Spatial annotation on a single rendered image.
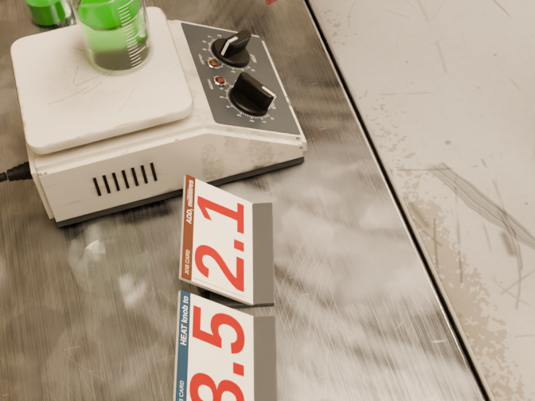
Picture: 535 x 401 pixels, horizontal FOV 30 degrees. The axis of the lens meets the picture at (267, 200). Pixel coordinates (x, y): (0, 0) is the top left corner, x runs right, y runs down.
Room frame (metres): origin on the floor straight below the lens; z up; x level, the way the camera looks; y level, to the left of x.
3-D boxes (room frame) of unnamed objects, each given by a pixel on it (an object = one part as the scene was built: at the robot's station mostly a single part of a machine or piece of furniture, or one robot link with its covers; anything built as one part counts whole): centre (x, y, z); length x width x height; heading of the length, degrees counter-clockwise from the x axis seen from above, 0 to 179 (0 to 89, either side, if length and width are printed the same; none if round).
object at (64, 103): (0.55, 0.11, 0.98); 0.12 x 0.12 x 0.01; 10
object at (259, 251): (0.43, 0.03, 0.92); 0.09 x 0.06 x 0.04; 175
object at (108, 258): (0.43, 0.12, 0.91); 0.06 x 0.06 x 0.02
